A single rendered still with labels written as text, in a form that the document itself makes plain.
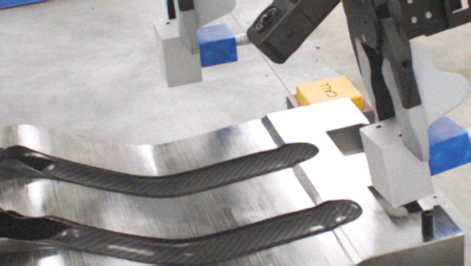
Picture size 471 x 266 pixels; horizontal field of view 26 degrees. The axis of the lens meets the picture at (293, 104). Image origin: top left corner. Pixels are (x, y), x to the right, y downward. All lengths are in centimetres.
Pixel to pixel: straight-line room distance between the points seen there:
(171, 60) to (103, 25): 48
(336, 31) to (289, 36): 268
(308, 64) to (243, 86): 10
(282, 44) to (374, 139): 12
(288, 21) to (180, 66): 30
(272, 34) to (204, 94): 51
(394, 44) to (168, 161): 29
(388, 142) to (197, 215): 18
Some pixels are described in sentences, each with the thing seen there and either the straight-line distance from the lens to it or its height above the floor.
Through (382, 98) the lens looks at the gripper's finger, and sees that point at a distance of 85.
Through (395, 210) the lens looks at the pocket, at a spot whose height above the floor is 86.
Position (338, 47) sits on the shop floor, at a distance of 332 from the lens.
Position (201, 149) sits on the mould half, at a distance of 97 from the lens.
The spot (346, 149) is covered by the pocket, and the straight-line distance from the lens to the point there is 98.
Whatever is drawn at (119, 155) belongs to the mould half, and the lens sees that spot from 96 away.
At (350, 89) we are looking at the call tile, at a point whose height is 84.
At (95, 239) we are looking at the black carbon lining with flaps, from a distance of 81.
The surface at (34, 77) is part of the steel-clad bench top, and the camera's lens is 138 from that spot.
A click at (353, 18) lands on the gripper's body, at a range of 81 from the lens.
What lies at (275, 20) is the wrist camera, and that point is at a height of 106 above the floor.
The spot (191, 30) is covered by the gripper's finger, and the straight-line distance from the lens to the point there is 101.
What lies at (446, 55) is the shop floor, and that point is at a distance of 324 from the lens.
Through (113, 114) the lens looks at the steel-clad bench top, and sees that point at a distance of 124.
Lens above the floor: 135
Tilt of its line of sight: 27 degrees down
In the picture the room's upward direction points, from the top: 5 degrees counter-clockwise
